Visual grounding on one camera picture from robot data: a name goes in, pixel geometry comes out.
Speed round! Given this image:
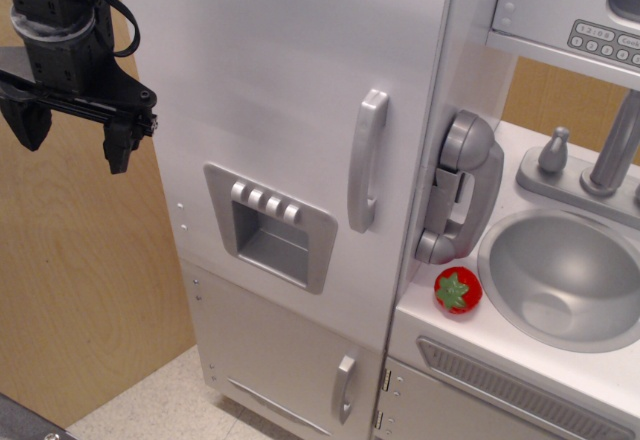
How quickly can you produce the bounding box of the silver toy sink bowl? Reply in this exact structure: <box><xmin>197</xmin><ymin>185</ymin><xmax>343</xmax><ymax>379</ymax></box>
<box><xmin>477</xmin><ymin>210</ymin><xmax>639</xmax><ymax>353</ymax></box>

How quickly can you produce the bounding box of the grey toy telephone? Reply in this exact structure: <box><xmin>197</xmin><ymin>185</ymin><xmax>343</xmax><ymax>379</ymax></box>
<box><xmin>415</xmin><ymin>110</ymin><xmax>504</xmax><ymax>265</ymax></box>

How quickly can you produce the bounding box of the grey oven control panel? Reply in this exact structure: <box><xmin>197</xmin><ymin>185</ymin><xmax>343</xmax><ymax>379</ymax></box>
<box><xmin>416</xmin><ymin>336</ymin><xmax>638</xmax><ymax>439</ymax></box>

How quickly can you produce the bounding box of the dark object bottom left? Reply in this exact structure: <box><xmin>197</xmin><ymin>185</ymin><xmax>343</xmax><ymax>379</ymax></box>
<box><xmin>1</xmin><ymin>394</ymin><xmax>76</xmax><ymax>440</ymax></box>

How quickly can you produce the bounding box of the black cable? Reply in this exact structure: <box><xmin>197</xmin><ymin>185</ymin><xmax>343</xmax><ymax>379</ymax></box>
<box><xmin>102</xmin><ymin>0</ymin><xmax>142</xmax><ymax>58</ymax></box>

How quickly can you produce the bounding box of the white toy microwave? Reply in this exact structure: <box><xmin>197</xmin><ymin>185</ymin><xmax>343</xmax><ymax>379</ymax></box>
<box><xmin>488</xmin><ymin>0</ymin><xmax>639</xmax><ymax>90</ymax></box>

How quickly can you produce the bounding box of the grey fridge handle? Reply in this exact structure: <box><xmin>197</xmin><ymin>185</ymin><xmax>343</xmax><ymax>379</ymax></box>
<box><xmin>347</xmin><ymin>89</ymin><xmax>389</xmax><ymax>233</ymax></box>

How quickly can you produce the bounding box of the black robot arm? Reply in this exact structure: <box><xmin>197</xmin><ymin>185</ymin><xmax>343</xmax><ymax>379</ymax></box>
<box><xmin>1</xmin><ymin>0</ymin><xmax>157</xmax><ymax>174</ymax></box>

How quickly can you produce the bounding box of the red toy strawberry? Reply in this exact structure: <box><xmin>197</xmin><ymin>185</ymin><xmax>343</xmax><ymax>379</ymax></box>
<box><xmin>433</xmin><ymin>266</ymin><xmax>483</xmax><ymax>315</ymax></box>

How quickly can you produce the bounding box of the white oven door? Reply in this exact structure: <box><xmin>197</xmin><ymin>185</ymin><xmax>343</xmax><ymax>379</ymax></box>
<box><xmin>372</xmin><ymin>357</ymin><xmax>501</xmax><ymax>440</ymax></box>

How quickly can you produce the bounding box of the white lower freezer door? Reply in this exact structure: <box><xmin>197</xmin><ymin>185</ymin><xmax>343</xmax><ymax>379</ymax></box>
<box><xmin>181</xmin><ymin>261</ymin><xmax>382</xmax><ymax>439</ymax></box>

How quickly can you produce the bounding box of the grey toy ice dispenser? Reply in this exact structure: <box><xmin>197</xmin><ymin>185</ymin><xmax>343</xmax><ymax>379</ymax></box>
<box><xmin>204</xmin><ymin>163</ymin><xmax>338</xmax><ymax>295</ymax></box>

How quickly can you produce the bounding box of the grey lower freezer handle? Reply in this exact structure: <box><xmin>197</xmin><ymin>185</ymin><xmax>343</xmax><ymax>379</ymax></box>
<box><xmin>333</xmin><ymin>355</ymin><xmax>356</xmax><ymax>425</ymax></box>

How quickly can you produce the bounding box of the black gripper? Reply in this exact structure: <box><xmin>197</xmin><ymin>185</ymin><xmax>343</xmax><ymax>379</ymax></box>
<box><xmin>1</xmin><ymin>19</ymin><xmax>157</xmax><ymax>174</ymax></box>

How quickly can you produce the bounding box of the white toy fridge door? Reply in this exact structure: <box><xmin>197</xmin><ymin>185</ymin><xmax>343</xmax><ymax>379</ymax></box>
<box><xmin>124</xmin><ymin>0</ymin><xmax>449</xmax><ymax>351</ymax></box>

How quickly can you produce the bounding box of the grey toy faucet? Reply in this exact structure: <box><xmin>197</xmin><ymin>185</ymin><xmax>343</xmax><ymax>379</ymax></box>
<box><xmin>516</xmin><ymin>90</ymin><xmax>639</xmax><ymax>224</ymax></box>

